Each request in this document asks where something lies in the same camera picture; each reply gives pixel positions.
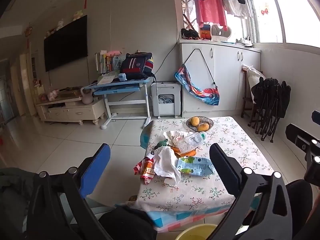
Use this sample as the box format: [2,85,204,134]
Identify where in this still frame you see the row of books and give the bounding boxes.
[94,50,123,74]

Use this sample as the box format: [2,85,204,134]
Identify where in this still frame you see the person's left leg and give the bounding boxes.
[99,206,158,240]

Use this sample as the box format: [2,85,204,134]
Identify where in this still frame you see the blue study desk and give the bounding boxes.
[81,76,153,130]

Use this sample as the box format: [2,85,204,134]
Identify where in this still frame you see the green wrapper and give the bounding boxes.
[154,139,168,150]

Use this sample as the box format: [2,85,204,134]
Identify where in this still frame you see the red knot wall ornament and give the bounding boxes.
[24,25,33,48]

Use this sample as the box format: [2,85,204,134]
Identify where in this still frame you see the white floor appliance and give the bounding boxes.
[151,81,182,119]

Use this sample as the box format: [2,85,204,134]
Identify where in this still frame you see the person's leg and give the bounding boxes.
[99,206,158,240]
[285,180,313,240]

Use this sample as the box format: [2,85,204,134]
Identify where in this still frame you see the white kettle jug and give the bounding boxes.
[80,87,94,105]

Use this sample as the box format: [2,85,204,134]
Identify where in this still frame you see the dark striped backpack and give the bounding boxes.
[120,52,157,80]

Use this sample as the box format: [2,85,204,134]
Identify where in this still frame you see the white grey plastic rack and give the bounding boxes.
[211,24,232,42]

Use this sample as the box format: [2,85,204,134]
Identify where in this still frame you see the white sneakers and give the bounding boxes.
[235,36,253,47]

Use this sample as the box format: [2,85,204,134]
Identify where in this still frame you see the black shoes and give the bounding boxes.
[180,28,200,40]

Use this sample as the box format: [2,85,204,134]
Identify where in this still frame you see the white cabinet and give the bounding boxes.
[179,39,262,118]

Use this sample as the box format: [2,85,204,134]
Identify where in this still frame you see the floral cloth covered table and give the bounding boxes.
[136,116,274,212]

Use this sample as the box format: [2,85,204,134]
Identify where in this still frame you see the pale blue cushion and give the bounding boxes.
[85,197,115,214]

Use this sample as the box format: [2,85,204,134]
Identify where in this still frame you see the white plastic bag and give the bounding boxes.
[153,146,182,187]

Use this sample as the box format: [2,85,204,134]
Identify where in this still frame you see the cream television stand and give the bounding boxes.
[35,96,105,125]

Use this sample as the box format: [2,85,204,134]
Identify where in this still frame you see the white tissue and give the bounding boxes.
[163,130,188,147]

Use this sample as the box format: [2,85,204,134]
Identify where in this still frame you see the yellow bin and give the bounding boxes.
[174,224,218,240]

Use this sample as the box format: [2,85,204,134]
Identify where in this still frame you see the white tote bag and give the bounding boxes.
[242,64,266,85]

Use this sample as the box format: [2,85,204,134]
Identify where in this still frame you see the white hanging garment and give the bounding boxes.
[223,0,253,18]

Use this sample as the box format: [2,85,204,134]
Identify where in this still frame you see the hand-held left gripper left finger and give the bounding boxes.
[25,143,112,240]

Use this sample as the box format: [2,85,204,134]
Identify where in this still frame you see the pink soft toy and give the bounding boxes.
[47,89,60,102]

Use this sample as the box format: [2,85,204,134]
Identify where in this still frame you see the paper booklet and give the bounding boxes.
[97,71,120,85]

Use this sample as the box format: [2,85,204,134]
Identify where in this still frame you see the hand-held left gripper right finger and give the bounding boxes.
[209,143,293,240]

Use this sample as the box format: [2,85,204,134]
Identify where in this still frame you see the clear plastic bottle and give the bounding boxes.
[176,132,207,153]

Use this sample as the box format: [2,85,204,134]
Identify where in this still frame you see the wooden chair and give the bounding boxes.
[241,65,255,118]

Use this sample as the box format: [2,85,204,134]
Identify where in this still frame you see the person's right leg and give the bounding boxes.
[285,180,313,240]

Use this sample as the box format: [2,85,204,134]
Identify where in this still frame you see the colourful drawstring bag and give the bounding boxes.
[174,49,220,106]

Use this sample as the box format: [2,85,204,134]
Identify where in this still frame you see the black television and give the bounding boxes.
[44,14,89,72]

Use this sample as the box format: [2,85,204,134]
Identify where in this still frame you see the red hanging garment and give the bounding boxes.
[195,0,227,28]

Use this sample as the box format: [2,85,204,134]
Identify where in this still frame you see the blue green drink carton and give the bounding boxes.
[176,156,215,177]

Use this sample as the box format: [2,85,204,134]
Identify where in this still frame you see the dark fruit bowl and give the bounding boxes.
[186,116,215,132]

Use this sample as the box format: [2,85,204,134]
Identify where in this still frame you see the black folding chairs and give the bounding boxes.
[247,78,292,143]

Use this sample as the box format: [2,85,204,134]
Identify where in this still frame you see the orange printed box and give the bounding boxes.
[199,23,212,40]

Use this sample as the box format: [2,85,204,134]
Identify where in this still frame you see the red orange snack wrapper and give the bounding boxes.
[134,152,157,185]

